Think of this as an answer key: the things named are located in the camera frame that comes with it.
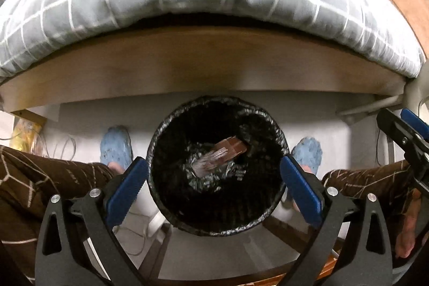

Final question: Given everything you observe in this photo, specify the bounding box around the grey bed support bracket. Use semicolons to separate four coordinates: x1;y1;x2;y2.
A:
335;94;407;126

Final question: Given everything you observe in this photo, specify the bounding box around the person's right leg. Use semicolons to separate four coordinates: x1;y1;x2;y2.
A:
321;159;420;218

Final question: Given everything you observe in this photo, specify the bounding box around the person's leg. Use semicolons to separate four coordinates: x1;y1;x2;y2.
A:
321;159;420;218
0;144;122;284

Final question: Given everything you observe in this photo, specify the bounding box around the white cable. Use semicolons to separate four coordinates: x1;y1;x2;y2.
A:
36;135;82;160

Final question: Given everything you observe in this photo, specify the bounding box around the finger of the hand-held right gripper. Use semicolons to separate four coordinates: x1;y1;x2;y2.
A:
376;108;427;157
401;108;429;143

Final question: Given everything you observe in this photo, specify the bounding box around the person's right hand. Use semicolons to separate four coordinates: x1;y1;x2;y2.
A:
395;190;423;260

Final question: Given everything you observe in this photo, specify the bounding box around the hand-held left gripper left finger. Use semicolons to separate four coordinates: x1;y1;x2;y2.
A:
34;156;150;286

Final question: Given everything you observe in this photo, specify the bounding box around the blue slipper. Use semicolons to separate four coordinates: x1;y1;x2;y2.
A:
100;125;134;171
290;136;323;174

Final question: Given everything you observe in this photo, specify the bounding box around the black lined trash bin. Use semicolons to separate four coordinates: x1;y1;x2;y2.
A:
146;96;290;237

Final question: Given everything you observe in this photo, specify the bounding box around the person's left leg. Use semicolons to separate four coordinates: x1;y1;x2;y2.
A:
0;144;122;284

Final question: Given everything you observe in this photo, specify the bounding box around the wooden bed frame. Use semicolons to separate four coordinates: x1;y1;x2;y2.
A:
0;25;409;113

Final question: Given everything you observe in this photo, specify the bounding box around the yellow plastic bag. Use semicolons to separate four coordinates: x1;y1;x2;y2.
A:
9;118;43;157

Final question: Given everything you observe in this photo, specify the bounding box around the brown snack wrapper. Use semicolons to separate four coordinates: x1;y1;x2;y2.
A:
194;136;249;177

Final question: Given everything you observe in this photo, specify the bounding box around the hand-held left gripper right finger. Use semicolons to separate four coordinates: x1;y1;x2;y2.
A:
280;154;393;286

